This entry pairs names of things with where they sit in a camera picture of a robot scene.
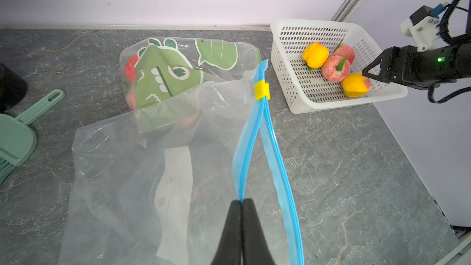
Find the green printed zip-top bag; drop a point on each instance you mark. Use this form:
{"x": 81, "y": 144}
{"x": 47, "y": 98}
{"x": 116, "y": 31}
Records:
{"x": 169, "y": 71}

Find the yellow mango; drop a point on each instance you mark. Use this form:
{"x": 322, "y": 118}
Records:
{"x": 315, "y": 55}

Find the black glossy vase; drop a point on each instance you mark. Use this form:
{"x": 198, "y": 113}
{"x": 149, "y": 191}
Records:
{"x": 13, "y": 88}

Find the pink peach back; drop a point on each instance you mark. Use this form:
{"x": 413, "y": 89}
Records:
{"x": 336, "y": 68}

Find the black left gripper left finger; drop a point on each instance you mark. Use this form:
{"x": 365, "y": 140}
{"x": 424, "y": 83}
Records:
{"x": 229, "y": 251}

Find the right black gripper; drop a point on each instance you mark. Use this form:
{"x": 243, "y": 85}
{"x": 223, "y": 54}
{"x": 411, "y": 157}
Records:
{"x": 408, "y": 67}

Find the yellow lemon fruit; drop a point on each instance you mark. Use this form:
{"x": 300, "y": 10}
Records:
{"x": 356, "y": 85}

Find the pink peach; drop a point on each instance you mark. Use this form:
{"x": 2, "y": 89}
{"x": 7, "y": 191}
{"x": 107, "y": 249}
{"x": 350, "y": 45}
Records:
{"x": 336, "y": 68}
{"x": 344, "y": 50}
{"x": 130, "y": 69}

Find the clear blue-zipper bag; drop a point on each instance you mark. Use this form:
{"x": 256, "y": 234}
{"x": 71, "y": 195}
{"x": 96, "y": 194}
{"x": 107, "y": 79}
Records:
{"x": 154, "y": 186}

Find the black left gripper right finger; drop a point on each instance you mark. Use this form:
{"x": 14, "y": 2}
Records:
{"x": 254, "y": 246}

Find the green hand brush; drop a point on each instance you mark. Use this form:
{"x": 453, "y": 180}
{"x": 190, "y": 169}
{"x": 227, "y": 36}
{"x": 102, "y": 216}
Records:
{"x": 18, "y": 139}

